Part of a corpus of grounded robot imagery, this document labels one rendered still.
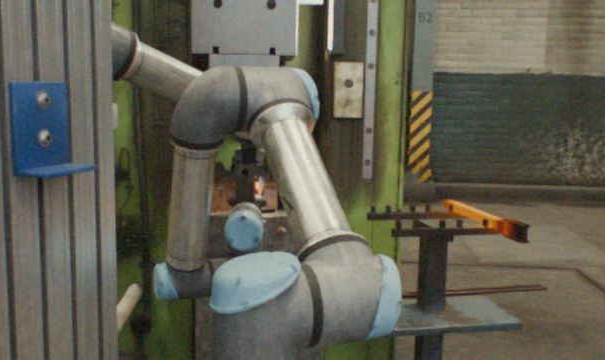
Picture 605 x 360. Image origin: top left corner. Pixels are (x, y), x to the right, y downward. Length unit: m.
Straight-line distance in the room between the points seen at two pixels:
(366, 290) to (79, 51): 0.47
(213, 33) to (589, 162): 6.82
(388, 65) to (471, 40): 5.90
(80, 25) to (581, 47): 7.71
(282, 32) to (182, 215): 0.83
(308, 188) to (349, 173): 1.08
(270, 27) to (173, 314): 0.96
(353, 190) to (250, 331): 1.29
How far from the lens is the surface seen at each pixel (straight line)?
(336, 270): 0.90
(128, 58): 1.20
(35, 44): 0.70
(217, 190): 1.93
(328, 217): 0.97
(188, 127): 1.14
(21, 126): 0.67
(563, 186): 8.29
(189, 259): 1.28
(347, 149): 2.07
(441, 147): 7.94
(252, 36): 1.91
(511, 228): 1.72
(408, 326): 1.74
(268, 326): 0.85
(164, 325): 2.21
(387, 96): 2.09
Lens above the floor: 1.28
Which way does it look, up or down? 8 degrees down
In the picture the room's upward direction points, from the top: 1 degrees clockwise
